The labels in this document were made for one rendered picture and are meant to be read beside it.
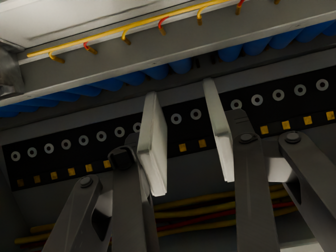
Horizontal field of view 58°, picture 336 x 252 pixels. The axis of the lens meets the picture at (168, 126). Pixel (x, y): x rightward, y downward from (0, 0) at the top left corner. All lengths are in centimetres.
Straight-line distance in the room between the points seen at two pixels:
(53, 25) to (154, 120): 7
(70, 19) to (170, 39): 5
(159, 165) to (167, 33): 7
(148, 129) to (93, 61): 5
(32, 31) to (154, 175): 10
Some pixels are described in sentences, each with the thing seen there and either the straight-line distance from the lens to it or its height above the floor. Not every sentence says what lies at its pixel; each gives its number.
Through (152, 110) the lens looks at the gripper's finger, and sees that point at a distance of 18.
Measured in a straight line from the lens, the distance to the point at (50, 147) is 35.
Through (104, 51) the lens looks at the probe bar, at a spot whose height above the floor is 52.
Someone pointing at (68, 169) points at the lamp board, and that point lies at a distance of 35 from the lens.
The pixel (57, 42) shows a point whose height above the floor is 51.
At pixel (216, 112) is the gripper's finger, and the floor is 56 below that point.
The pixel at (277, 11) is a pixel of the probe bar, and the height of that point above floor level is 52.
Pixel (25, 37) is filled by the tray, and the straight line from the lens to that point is 18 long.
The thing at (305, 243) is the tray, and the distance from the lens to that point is 19.
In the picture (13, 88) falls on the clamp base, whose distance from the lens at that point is 18.
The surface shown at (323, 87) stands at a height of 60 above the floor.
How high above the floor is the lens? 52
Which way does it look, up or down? 16 degrees up
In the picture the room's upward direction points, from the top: 165 degrees clockwise
